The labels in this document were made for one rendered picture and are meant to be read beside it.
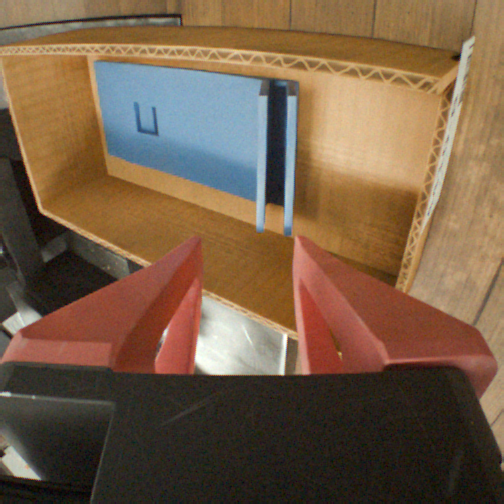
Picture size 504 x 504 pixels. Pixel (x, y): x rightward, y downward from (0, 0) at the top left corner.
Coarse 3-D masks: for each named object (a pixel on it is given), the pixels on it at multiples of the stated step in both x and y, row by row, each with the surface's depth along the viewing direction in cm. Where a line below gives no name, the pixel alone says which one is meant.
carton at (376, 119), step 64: (0, 64) 21; (64, 64) 25; (192, 64) 21; (256, 64) 12; (320, 64) 11; (384, 64) 10; (448, 64) 11; (64, 128) 27; (320, 128) 19; (384, 128) 17; (448, 128) 13; (64, 192) 28; (128, 192) 29; (192, 192) 27; (320, 192) 21; (384, 192) 19; (128, 256) 23; (256, 256) 22; (384, 256) 21; (256, 320) 19
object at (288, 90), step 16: (288, 80) 18; (288, 96) 16; (144, 112) 25; (288, 112) 16; (144, 128) 26; (272, 128) 20; (288, 128) 17; (272, 144) 21; (288, 144) 17; (272, 160) 21; (288, 160) 18; (272, 176) 22; (288, 176) 18; (272, 192) 22; (288, 192) 18; (288, 208) 19; (288, 224) 19
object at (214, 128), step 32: (96, 64) 25; (128, 64) 23; (128, 96) 24; (160, 96) 23; (192, 96) 21; (224, 96) 20; (256, 96) 19; (128, 128) 26; (160, 128) 24; (192, 128) 23; (224, 128) 21; (256, 128) 20; (128, 160) 28; (160, 160) 26; (192, 160) 24; (224, 160) 23; (256, 160) 21; (256, 192) 22; (256, 224) 20
